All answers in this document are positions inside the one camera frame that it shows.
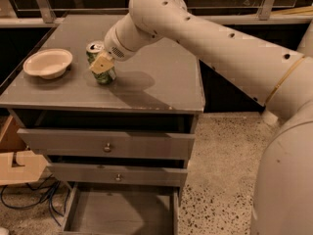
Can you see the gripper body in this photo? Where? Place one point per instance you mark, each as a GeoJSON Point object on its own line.
{"type": "Point", "coordinates": [112, 45]}

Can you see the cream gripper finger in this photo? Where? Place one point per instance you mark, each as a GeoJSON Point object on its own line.
{"type": "Point", "coordinates": [100, 65]}

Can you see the green soda can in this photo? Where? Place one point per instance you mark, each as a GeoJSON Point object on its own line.
{"type": "Point", "coordinates": [93, 50]}

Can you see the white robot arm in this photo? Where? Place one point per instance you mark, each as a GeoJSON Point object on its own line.
{"type": "Point", "coordinates": [278, 78]}

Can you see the grey top drawer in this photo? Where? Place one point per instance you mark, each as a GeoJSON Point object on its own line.
{"type": "Point", "coordinates": [112, 135]}

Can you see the grey drawer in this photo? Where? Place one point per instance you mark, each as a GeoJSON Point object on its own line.
{"type": "Point", "coordinates": [155, 172]}
{"type": "Point", "coordinates": [104, 209]}
{"type": "Point", "coordinates": [112, 135]}

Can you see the grey drawer cabinet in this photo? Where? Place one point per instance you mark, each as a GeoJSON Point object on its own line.
{"type": "Point", "coordinates": [162, 78]}

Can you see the grey middle drawer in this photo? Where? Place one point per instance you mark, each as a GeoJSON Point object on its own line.
{"type": "Point", "coordinates": [155, 172]}

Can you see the grey bottom drawer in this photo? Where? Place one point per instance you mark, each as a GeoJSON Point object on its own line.
{"type": "Point", "coordinates": [104, 209]}

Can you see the white paper bowl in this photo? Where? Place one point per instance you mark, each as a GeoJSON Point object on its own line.
{"type": "Point", "coordinates": [48, 64]}

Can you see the dark low cabinet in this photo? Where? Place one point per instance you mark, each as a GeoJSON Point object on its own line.
{"type": "Point", "coordinates": [222, 96]}

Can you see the light wooden board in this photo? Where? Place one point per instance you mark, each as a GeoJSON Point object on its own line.
{"type": "Point", "coordinates": [18, 164]}

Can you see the white diagonal support pole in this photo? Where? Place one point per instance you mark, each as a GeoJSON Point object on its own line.
{"type": "Point", "coordinates": [269, 118]}

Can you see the metal window railing frame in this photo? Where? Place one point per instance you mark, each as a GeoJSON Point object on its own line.
{"type": "Point", "coordinates": [65, 4]}

